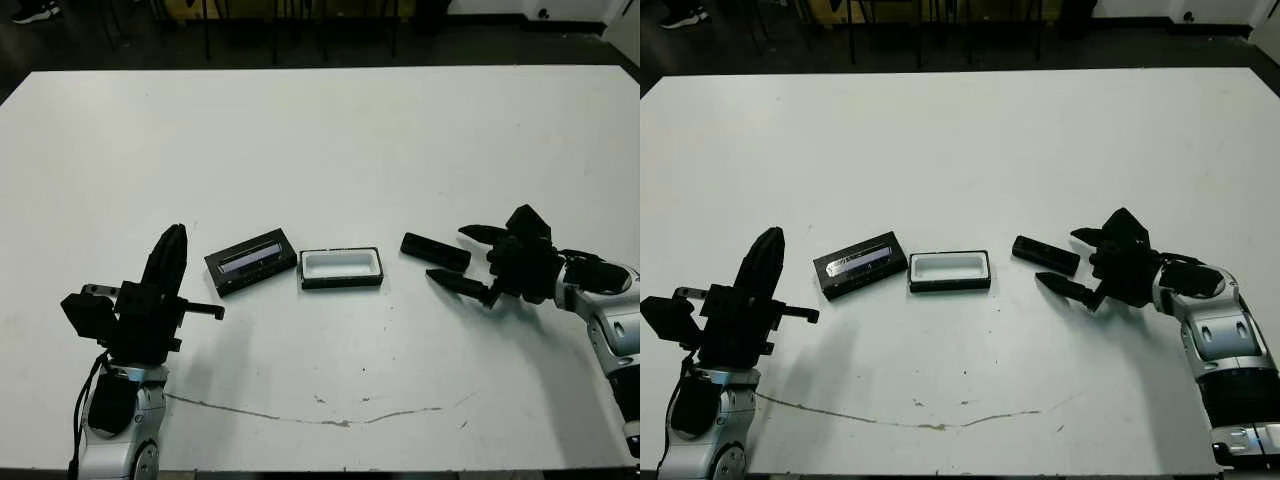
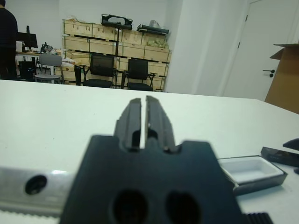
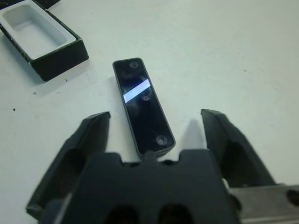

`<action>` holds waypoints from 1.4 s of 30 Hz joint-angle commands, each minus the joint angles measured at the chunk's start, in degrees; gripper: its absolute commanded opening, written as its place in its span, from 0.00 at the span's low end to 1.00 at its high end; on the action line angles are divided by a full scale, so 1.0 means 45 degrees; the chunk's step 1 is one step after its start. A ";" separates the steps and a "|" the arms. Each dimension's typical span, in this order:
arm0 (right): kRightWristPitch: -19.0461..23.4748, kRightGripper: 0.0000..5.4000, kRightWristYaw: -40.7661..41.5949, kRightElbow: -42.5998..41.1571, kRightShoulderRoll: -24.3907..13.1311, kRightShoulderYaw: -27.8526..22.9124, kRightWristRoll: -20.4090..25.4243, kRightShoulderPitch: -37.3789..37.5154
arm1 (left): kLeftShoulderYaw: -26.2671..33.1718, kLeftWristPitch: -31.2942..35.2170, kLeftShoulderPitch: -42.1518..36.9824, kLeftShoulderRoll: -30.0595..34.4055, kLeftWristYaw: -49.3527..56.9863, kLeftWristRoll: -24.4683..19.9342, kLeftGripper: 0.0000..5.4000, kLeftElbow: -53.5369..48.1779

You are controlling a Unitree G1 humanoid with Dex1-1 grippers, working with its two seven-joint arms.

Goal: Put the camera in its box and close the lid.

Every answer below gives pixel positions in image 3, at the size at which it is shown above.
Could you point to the black box base white insert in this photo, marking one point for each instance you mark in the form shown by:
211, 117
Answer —
58, 58

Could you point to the slim black depth camera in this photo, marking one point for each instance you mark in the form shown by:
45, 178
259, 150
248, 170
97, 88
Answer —
144, 112

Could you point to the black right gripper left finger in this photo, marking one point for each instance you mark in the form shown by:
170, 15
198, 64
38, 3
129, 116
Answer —
70, 158

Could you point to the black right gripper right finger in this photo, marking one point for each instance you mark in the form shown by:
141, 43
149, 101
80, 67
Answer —
233, 149

